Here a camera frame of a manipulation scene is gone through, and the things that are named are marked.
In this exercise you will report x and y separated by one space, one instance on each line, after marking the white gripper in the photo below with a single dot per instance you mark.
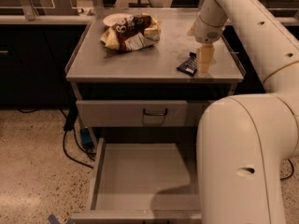
206 33

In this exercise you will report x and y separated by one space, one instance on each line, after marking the dark blue rxbar wrapper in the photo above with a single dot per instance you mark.
189 67

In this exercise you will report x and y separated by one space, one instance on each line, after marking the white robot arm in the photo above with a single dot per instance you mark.
243 139

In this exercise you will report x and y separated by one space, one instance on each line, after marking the grey metal drawer cabinet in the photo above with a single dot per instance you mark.
150 74

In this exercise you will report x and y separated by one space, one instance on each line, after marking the closed grey top drawer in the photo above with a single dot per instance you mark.
125 113

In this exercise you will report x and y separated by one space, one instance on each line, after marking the open grey lower drawer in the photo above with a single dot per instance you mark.
135 183

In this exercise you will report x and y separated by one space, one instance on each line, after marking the crumpled brown chip bag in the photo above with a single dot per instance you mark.
132 33

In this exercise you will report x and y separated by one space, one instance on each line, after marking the white round plate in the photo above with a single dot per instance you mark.
110 20

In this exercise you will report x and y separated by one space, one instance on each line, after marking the blue power adapter box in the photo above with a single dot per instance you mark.
85 138

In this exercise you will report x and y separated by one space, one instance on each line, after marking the long grey counter ledge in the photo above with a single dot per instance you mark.
17 19

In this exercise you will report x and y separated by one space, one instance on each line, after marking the blue tape on floor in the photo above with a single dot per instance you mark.
52 219

